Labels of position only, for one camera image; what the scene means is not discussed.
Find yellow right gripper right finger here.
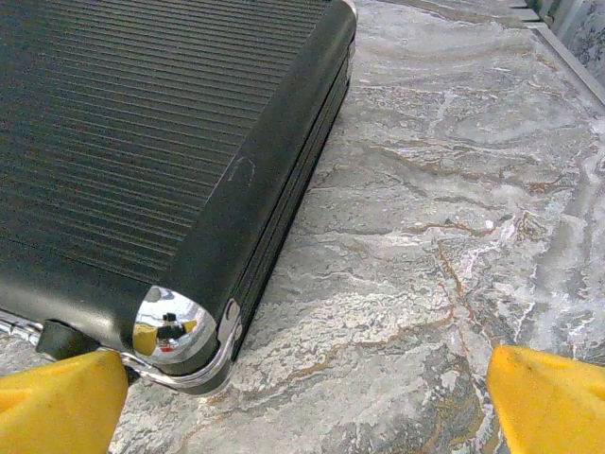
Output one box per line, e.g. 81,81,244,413
487,344,605,454

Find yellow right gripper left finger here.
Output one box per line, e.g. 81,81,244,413
0,348,130,454

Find black ribbed case chrome corners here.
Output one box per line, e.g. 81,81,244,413
0,0,359,396

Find aluminium table edge rail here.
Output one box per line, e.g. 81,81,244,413
510,0,605,113

